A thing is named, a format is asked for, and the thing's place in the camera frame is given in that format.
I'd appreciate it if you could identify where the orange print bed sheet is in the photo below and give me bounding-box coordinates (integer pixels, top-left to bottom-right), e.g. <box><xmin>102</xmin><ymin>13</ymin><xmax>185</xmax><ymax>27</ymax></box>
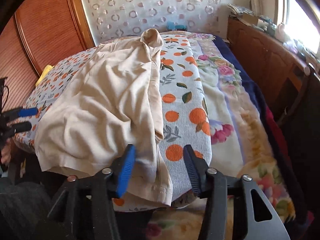
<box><xmin>14</xmin><ymin>31</ymin><xmax>212</xmax><ymax>207</ymax></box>

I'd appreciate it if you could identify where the blue toy on bed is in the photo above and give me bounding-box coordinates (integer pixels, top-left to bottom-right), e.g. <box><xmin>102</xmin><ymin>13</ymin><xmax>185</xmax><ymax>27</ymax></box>
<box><xmin>166</xmin><ymin>21</ymin><xmax>188</xmax><ymax>31</ymax></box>

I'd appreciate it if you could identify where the yellow pikachu plush toy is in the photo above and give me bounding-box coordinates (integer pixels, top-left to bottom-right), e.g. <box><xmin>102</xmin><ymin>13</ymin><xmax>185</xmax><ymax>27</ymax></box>
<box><xmin>35</xmin><ymin>64</ymin><xmax>54</xmax><ymax>87</ymax></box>

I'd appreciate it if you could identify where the folded patterned cloth stack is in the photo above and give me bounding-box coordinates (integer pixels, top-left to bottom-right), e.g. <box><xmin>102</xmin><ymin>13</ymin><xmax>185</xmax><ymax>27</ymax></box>
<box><xmin>227</xmin><ymin>3</ymin><xmax>254</xmax><ymax>15</ymax></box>

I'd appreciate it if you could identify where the beige printed t-shirt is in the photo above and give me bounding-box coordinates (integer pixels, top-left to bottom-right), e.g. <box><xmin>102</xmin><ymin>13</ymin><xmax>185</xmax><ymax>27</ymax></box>
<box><xmin>35</xmin><ymin>29</ymin><xmax>172</xmax><ymax>205</ymax></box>

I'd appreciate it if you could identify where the cardboard box on cabinet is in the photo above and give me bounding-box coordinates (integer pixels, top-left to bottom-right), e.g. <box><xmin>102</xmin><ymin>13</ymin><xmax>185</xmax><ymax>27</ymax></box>
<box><xmin>241</xmin><ymin>13</ymin><xmax>259</xmax><ymax>25</ymax></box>

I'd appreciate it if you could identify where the circle pattern sheer curtain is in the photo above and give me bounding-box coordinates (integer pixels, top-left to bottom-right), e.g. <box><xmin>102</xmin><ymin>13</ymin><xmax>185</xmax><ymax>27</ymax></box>
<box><xmin>81</xmin><ymin>0</ymin><xmax>221</xmax><ymax>44</ymax></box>

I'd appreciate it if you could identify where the wooden windowsill cabinet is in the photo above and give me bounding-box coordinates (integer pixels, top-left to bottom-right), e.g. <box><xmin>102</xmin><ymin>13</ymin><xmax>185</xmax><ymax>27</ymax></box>
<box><xmin>227</xmin><ymin>17</ymin><xmax>319</xmax><ymax>121</ymax></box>

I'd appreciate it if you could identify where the floral plush blanket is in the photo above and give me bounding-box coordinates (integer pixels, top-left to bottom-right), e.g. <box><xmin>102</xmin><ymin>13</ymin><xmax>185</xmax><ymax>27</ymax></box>
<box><xmin>145</xmin><ymin>32</ymin><xmax>296</xmax><ymax>239</ymax></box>

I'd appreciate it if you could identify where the person left hand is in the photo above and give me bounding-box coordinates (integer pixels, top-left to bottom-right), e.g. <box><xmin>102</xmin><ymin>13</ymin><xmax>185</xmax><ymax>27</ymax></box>
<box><xmin>1</xmin><ymin>139</ymin><xmax>11</xmax><ymax>165</ymax></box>

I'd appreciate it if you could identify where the white pink bottle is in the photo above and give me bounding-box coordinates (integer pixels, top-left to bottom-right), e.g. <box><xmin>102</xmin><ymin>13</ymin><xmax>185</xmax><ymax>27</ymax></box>
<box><xmin>274</xmin><ymin>22</ymin><xmax>287</xmax><ymax>43</ymax></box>

